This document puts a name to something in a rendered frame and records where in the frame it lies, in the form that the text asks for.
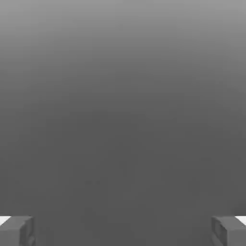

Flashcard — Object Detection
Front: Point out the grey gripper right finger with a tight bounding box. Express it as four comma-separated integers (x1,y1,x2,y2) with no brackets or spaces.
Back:
210,215,246,246

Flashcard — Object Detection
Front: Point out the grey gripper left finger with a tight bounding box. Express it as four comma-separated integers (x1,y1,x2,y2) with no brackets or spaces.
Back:
0,215,36,246

